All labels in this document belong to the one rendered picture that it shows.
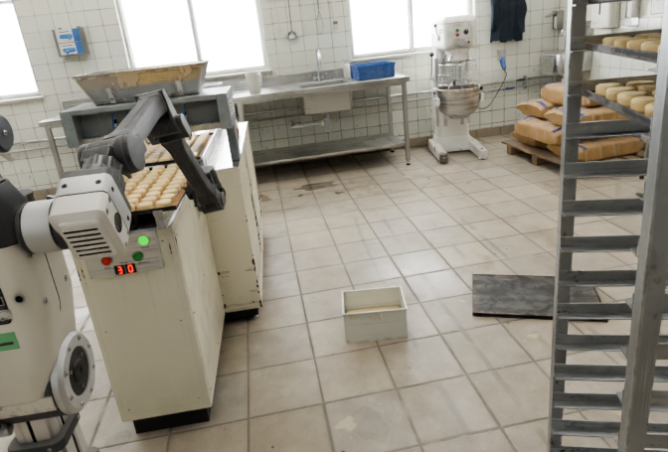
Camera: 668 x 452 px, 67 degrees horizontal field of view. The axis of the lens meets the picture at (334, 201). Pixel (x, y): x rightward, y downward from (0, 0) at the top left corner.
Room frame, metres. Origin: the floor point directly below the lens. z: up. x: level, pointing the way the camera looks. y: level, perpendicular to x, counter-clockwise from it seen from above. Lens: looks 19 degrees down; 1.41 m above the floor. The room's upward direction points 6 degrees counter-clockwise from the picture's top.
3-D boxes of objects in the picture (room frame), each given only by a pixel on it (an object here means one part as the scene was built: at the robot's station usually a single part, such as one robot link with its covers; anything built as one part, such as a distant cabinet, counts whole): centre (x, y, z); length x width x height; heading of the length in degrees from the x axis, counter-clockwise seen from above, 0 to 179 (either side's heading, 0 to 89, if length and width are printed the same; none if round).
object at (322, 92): (5.07, 0.87, 0.61); 3.40 x 0.70 x 1.22; 97
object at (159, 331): (1.91, 0.75, 0.45); 0.70 x 0.34 x 0.90; 5
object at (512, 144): (4.57, -2.30, 0.06); 1.20 x 0.80 x 0.11; 10
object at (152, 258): (1.55, 0.72, 0.77); 0.24 x 0.04 x 0.14; 95
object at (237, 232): (2.89, 0.84, 0.42); 1.28 x 0.72 x 0.84; 5
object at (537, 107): (4.83, -2.28, 0.47); 0.72 x 0.42 x 0.17; 98
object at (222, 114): (2.41, 0.80, 1.01); 0.72 x 0.33 x 0.34; 95
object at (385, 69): (5.25, -0.53, 0.95); 0.40 x 0.30 x 0.14; 100
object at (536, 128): (4.54, -2.08, 0.32); 0.72 x 0.42 x 0.17; 12
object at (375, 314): (2.12, -0.13, 0.08); 0.30 x 0.22 x 0.16; 88
